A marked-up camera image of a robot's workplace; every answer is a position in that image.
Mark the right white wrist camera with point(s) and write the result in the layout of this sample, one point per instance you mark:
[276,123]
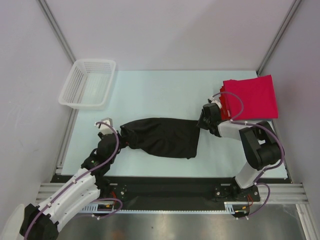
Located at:
[213,100]

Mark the right aluminium frame post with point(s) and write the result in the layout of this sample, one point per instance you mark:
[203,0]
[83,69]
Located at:
[294,8]

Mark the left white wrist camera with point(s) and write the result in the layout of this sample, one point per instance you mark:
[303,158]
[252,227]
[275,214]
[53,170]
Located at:
[105,126]

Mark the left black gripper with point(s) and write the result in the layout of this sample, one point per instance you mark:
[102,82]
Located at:
[120,138]

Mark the left aluminium frame post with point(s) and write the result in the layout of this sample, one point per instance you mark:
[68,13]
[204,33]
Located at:
[57,31]

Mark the pink folded t shirt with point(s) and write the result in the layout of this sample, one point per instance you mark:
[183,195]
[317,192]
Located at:
[251,99]

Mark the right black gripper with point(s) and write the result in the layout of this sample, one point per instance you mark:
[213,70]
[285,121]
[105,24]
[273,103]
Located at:
[202,121]

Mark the white plastic basket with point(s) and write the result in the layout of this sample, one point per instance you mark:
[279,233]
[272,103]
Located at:
[88,84]

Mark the white slotted cable duct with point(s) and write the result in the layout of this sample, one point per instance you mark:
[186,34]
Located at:
[220,208]

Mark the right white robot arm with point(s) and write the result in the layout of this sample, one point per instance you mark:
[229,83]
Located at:
[262,149]

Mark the red folded t shirt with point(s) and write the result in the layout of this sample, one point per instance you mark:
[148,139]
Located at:
[224,110]

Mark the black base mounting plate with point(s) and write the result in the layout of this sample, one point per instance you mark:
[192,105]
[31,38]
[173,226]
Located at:
[178,192]

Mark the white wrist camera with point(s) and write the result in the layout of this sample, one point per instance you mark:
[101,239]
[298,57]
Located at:
[105,126]
[213,100]

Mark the aluminium frame post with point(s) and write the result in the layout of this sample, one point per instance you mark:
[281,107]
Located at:
[294,8]
[57,31]

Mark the black t shirt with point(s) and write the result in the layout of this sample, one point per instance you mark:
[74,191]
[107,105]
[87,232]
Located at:
[162,137]

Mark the aluminium front rail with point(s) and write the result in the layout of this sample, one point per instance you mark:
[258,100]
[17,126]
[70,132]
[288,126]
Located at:
[287,193]

